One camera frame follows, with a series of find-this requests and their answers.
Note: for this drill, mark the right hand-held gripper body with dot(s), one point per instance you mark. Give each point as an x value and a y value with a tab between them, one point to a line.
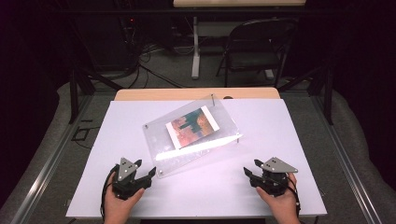
275	182

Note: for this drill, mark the white board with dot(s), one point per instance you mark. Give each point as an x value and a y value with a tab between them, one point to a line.
218	193

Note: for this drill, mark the person's left hand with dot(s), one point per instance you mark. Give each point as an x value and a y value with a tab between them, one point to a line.
118	210

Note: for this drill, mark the black folding chair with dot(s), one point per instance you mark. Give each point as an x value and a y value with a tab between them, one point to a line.
253	59

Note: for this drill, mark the white table leg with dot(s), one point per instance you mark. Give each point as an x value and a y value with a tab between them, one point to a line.
195	56

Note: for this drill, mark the clear acrylic photo frame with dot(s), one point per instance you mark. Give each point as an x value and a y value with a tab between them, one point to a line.
162	140

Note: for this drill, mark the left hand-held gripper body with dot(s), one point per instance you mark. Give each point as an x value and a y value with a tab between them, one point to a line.
126	183

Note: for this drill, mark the painting print card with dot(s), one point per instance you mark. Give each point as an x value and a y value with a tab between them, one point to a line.
191	127

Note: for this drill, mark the black metal stand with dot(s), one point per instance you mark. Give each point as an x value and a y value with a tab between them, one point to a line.
73	96
328	93

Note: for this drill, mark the aluminium rail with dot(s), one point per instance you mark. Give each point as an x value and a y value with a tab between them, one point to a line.
46	168
348	168

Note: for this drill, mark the black horizontal bar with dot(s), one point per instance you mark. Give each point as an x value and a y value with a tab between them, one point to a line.
155	11

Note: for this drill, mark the light wooden desk top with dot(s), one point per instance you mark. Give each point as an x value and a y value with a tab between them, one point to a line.
236	2

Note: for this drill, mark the person's right hand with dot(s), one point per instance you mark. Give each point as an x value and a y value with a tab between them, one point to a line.
283	208

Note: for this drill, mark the dark equipment rack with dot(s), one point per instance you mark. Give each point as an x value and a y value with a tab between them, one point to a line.
130	40

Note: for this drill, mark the wooden table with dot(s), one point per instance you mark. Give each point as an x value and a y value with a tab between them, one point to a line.
174	94

